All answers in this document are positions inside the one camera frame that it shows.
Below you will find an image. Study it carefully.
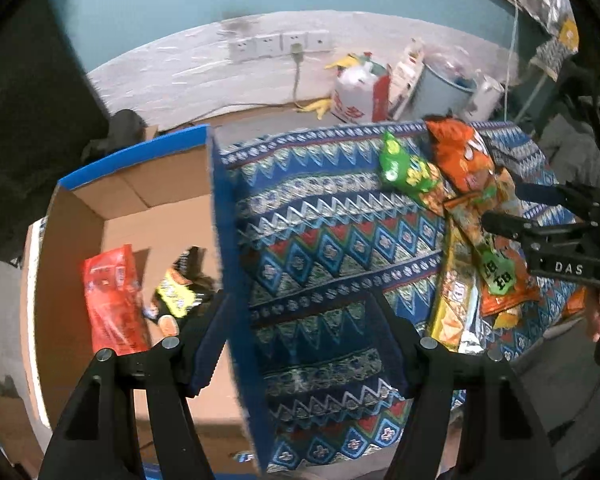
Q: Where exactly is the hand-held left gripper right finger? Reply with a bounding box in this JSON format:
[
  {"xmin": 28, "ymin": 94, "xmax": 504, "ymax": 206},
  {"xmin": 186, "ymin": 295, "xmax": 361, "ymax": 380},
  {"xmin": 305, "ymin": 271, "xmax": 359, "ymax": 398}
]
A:
[{"xmin": 365, "ymin": 292, "xmax": 561, "ymax": 480}]

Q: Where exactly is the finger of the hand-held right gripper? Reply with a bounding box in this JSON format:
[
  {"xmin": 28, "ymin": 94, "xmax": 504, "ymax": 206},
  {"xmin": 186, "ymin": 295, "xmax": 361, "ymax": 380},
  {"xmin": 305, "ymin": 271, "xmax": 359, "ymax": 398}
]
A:
[
  {"xmin": 481, "ymin": 211, "xmax": 551, "ymax": 256},
  {"xmin": 515, "ymin": 182, "xmax": 600, "ymax": 221}
]

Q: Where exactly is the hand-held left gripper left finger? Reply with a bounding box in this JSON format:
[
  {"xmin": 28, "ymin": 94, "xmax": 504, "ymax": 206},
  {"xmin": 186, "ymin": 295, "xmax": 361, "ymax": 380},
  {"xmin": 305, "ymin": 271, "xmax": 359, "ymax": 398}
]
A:
[{"xmin": 39, "ymin": 290, "xmax": 231, "ymax": 480}]

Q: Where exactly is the orange snack packet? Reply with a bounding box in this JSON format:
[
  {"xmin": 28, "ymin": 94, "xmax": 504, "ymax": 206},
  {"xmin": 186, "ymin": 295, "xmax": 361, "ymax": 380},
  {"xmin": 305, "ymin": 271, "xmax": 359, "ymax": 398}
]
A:
[{"xmin": 442, "ymin": 167, "xmax": 543, "ymax": 318}]

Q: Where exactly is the long yellow snack packet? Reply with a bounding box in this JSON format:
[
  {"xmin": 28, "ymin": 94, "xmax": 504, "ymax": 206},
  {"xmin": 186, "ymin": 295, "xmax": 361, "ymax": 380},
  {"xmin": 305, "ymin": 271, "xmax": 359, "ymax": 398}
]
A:
[{"xmin": 425, "ymin": 220, "xmax": 481, "ymax": 356}]

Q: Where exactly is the large orange snack bag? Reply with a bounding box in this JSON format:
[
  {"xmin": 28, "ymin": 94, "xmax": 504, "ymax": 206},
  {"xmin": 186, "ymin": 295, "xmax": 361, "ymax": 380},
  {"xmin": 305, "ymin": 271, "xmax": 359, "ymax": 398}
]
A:
[{"xmin": 424, "ymin": 117, "xmax": 496, "ymax": 193}]

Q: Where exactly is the green snack packet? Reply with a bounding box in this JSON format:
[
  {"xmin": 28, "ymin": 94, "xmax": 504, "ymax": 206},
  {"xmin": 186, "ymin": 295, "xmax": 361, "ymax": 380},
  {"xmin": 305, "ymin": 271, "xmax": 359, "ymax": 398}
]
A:
[{"xmin": 378, "ymin": 131, "xmax": 446, "ymax": 213}]

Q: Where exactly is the blue-rimmed cardboard box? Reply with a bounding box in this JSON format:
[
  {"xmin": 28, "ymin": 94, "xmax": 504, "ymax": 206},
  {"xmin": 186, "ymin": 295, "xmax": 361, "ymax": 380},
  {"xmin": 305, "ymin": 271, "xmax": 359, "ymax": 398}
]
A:
[{"xmin": 22, "ymin": 124, "xmax": 276, "ymax": 476}]

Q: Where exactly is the person's right hand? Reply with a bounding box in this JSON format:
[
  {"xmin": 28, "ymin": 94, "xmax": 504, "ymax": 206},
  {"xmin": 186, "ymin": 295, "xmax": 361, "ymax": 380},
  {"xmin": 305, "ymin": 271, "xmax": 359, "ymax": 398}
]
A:
[{"xmin": 586, "ymin": 282, "xmax": 600, "ymax": 343}]

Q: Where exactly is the grey cloth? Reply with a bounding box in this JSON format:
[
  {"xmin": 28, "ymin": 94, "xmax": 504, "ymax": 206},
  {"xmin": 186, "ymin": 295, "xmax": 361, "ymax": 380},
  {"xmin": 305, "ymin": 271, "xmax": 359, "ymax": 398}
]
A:
[{"xmin": 535, "ymin": 112, "xmax": 600, "ymax": 186}]

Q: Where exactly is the yellow black snack packet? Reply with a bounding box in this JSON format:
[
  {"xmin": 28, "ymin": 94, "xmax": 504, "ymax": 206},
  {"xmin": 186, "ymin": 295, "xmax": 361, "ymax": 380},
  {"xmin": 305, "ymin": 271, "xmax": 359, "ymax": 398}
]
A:
[{"xmin": 152, "ymin": 247, "xmax": 216, "ymax": 318}]

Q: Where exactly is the red snack packet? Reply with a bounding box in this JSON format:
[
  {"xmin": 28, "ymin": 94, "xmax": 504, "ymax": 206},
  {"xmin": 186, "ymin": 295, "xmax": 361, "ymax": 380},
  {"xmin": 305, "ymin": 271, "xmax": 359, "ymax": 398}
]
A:
[{"xmin": 82, "ymin": 244, "xmax": 151, "ymax": 356}]

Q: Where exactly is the white kettle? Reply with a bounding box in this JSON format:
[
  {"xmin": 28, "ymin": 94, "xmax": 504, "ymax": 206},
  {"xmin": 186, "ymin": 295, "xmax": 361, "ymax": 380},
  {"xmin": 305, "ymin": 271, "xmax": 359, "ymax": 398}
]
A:
[{"xmin": 472, "ymin": 75, "xmax": 506, "ymax": 121}]

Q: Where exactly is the patterned blue tablecloth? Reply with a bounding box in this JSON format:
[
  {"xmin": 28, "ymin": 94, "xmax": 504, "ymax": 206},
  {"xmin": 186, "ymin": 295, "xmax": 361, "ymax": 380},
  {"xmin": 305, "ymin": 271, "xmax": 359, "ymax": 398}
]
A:
[{"xmin": 215, "ymin": 120, "xmax": 588, "ymax": 473}]

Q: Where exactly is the grey blue bucket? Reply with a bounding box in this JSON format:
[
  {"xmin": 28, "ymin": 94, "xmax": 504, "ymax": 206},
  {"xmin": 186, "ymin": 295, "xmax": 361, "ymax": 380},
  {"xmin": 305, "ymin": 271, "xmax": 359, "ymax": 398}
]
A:
[{"xmin": 412, "ymin": 47, "xmax": 481, "ymax": 123}]

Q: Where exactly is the white red paper carton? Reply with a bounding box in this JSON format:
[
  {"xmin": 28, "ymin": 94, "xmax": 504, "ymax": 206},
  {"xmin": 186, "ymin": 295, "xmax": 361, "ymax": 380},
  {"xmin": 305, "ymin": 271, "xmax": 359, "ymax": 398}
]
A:
[{"xmin": 387, "ymin": 40, "xmax": 426, "ymax": 116}]

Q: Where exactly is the white red plastic bag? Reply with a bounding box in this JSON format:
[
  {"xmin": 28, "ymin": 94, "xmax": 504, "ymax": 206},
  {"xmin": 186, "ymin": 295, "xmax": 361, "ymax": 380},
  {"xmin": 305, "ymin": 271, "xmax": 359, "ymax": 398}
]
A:
[{"xmin": 332, "ymin": 62, "xmax": 391, "ymax": 123}]

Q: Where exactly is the yellow banana peel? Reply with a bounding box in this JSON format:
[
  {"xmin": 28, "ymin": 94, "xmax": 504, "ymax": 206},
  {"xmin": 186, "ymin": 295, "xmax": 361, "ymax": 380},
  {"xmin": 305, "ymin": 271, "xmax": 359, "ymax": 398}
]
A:
[
  {"xmin": 324, "ymin": 55, "xmax": 361, "ymax": 71},
  {"xmin": 294, "ymin": 100, "xmax": 333, "ymax": 120}
]

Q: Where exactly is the dark hanging jacket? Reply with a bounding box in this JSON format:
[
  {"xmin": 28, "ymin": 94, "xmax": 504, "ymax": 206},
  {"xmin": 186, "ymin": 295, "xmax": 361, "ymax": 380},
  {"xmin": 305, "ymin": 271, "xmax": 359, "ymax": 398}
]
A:
[{"xmin": 0, "ymin": 0, "xmax": 111, "ymax": 256}]

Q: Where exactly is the grey plug with cable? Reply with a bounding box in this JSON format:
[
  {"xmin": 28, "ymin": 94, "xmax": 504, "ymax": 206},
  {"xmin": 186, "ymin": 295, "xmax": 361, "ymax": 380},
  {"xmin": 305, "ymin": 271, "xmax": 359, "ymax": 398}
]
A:
[{"xmin": 290, "ymin": 44, "xmax": 306, "ymax": 108}]

